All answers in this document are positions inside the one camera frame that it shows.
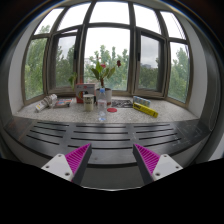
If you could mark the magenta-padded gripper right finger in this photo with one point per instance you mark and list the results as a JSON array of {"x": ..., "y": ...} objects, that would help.
[{"x": 165, "y": 165}]

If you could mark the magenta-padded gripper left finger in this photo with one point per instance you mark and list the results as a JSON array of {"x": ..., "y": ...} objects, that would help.
[{"x": 60, "y": 165}]

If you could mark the clear blue-capped water bottle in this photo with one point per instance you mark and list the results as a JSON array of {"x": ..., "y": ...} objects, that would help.
[{"x": 102, "y": 106}]

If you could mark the dark slatted radiator cover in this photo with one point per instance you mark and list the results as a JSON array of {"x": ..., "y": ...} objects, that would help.
[{"x": 110, "y": 136}]

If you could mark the yellow glue box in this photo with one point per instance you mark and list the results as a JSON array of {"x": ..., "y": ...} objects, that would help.
[{"x": 145, "y": 109}]

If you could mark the folded printed paper packets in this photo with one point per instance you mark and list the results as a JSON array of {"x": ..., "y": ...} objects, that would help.
[{"x": 46, "y": 101}]

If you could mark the blue-green pack of small cartons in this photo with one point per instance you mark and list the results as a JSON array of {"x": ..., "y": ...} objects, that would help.
[{"x": 142, "y": 100}]

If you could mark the black lattice trivet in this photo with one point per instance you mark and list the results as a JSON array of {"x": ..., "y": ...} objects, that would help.
[{"x": 122, "y": 103}]

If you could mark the flat round red coaster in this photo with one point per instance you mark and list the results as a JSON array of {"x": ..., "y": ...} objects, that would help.
[{"x": 112, "y": 110}]

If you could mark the white and red filament box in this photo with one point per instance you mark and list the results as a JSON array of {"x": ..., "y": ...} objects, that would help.
[{"x": 80, "y": 89}]

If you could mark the potted anthurium in white pot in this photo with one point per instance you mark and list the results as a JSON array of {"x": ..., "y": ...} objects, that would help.
[{"x": 101, "y": 73}]

